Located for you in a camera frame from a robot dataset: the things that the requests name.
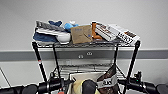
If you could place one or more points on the long grey wall band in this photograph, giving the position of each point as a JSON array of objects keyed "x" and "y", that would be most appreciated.
[{"x": 20, "y": 55}]

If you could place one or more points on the white brown striped box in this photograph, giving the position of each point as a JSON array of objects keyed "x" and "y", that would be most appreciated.
[{"x": 105, "y": 32}]

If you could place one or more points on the brown cardboard packet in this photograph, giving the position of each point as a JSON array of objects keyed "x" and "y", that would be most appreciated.
[{"x": 81, "y": 34}]

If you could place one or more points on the small grey wall socket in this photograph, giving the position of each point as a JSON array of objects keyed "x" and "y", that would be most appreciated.
[
  {"x": 80, "y": 56},
  {"x": 89, "y": 53}
]

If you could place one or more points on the white round bowl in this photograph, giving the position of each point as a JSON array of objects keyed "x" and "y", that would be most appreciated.
[{"x": 64, "y": 37}]

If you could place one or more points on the black rounded item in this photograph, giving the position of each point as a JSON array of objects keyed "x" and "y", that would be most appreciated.
[{"x": 90, "y": 87}]

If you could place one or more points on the grey white striped flat package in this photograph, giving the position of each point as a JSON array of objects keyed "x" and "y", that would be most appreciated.
[{"x": 50, "y": 28}]

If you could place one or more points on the light blue bottle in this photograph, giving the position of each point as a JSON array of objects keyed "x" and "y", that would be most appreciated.
[{"x": 70, "y": 26}]

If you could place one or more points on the dark blue folded cloth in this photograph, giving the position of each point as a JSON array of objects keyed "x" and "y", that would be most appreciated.
[{"x": 45, "y": 37}]

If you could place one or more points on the orange packet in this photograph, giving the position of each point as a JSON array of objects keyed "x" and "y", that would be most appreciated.
[{"x": 95, "y": 30}]

